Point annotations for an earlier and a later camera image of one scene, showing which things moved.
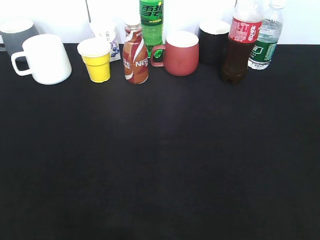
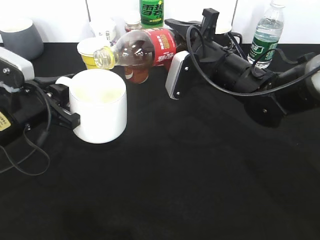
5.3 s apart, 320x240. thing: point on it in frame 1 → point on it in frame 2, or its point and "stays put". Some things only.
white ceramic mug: x=47 y=59 → x=100 y=98
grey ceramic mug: x=15 y=32 stays put
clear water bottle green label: x=267 y=43 stays put
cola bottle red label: x=244 y=31 → x=164 y=46
